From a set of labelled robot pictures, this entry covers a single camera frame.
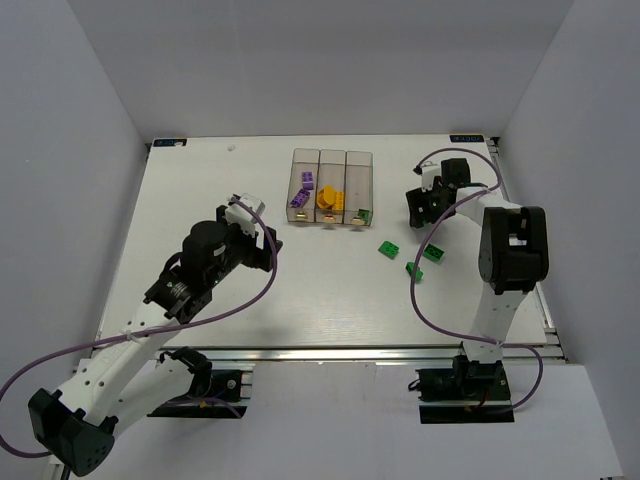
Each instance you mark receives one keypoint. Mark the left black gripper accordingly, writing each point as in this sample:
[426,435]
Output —
[261,251]

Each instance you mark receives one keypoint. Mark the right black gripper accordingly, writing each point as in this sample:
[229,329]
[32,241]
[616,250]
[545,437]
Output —
[420,205]

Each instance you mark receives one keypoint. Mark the green lego two-by-two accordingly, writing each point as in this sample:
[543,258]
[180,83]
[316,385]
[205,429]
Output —
[388,249]

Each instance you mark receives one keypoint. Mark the purple long lego brick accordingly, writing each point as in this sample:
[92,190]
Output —
[300,198]

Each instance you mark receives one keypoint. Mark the orange curved lego brick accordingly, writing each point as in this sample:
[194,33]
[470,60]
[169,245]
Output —
[326,197]

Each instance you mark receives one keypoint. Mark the purple small lego brick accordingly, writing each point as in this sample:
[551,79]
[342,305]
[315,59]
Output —
[308,180]

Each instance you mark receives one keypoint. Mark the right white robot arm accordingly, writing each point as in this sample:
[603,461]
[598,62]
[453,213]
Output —
[513,250]

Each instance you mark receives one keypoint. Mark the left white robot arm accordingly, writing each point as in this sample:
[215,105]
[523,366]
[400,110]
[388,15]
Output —
[126,380]

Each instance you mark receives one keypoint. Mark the green curved lego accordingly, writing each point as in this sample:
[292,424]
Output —
[414,271]

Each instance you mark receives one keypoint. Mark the right blue corner label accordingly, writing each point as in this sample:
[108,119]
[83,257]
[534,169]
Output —
[466,138]

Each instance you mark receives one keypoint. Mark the blue corner label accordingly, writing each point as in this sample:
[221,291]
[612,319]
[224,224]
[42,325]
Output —
[466,138]
[169,142]

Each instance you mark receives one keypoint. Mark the left blue corner label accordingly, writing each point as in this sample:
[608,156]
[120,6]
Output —
[169,142]

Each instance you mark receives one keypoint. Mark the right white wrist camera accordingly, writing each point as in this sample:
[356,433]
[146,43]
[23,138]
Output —
[428,171]

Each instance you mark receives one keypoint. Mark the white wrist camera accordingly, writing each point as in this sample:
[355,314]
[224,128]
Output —
[243,210]
[428,171]

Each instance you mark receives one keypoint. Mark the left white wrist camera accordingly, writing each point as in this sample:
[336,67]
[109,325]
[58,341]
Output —
[243,210]

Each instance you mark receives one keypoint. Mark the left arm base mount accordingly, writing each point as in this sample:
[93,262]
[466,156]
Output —
[217,391]

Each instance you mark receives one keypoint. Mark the aluminium front rail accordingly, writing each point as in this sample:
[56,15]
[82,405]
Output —
[401,355]

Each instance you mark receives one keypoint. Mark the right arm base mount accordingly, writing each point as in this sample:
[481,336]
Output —
[467,392]

